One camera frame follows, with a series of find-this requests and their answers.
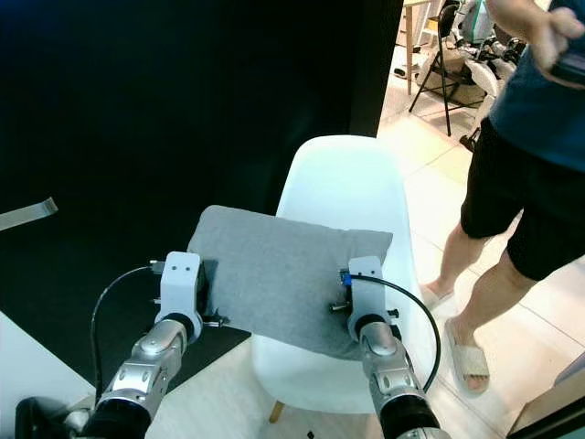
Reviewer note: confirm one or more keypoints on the grey fabric pillow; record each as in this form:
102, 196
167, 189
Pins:
283, 274

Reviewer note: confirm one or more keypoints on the person in blue shirt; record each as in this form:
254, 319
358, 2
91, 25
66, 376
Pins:
539, 110

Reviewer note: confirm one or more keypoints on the black handheld device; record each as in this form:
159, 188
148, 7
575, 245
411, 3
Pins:
571, 71

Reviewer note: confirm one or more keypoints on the black floor mat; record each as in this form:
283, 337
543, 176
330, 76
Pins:
55, 293

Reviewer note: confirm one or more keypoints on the person's hand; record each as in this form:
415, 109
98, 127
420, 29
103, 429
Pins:
553, 37

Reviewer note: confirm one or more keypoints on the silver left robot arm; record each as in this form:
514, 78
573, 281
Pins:
146, 375

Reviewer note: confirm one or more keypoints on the white plastic shell chair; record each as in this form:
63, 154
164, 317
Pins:
338, 183

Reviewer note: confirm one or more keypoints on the black plastic device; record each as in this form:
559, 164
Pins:
41, 421

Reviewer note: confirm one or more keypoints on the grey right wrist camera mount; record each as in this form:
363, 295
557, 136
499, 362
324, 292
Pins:
367, 288

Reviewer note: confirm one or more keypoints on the beige slide sandal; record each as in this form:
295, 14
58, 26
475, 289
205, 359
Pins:
434, 294
471, 366

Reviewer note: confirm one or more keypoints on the person's bare forearm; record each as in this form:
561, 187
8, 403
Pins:
512, 11

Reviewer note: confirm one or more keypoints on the white humanoid robot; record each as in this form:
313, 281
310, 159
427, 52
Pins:
480, 78

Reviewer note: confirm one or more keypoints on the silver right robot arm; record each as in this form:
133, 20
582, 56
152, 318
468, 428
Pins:
393, 375

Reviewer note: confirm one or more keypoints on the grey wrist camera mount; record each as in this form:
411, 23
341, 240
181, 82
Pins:
367, 288
181, 283

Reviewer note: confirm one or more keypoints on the white plastic object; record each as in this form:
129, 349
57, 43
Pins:
78, 421

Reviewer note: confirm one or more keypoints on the wooden edged furniture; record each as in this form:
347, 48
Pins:
544, 407

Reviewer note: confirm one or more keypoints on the grey flat bar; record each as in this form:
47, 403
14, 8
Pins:
27, 213

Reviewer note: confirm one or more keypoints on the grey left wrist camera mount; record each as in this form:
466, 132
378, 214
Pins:
181, 283

